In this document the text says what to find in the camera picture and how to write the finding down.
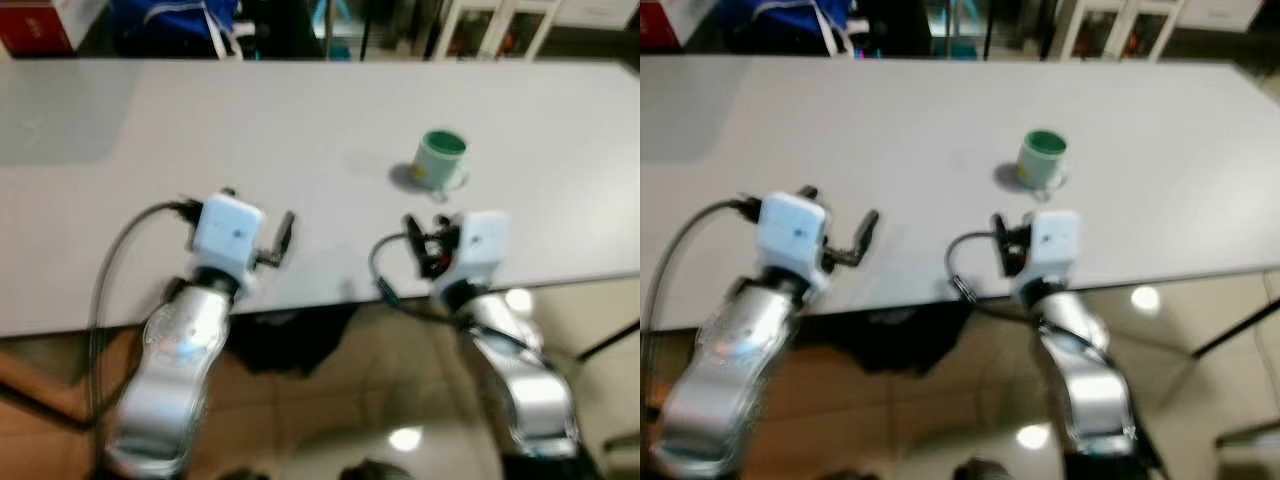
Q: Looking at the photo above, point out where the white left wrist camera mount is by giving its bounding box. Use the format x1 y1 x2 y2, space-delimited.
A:
754 191 832 293
189 192 267 293

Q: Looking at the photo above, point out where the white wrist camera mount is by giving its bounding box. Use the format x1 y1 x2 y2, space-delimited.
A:
1029 209 1083 284
189 192 267 293
754 191 832 293
453 209 510 288

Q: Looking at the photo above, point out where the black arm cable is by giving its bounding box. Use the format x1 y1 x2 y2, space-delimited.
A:
367 231 453 323
641 198 766 346
87 199 202 433
944 231 1023 313

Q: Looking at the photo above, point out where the green and white mug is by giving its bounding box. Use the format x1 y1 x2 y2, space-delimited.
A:
1017 129 1070 194
412 130 470 194

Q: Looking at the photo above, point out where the dark robot right foot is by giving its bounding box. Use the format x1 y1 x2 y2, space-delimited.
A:
950 458 1015 480
338 458 413 480

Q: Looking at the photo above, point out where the person in blue clothing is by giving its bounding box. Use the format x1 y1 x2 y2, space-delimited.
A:
718 0 857 55
108 0 244 59

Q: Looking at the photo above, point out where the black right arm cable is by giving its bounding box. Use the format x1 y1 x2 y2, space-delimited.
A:
944 231 1023 313
367 231 453 323

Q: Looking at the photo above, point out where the white chair frame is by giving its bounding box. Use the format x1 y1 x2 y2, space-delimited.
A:
432 0 563 63
1058 0 1193 63

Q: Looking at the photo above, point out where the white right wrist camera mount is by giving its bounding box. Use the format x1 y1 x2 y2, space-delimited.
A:
1029 209 1083 284
453 209 510 288

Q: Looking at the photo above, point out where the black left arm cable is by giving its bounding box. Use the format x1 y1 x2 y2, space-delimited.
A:
641 198 766 346
87 199 202 433

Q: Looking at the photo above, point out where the red box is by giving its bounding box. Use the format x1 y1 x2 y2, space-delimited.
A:
640 0 693 51
0 0 79 57

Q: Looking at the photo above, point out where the black table leg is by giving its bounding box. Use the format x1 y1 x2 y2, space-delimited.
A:
1190 298 1280 361
576 319 641 363

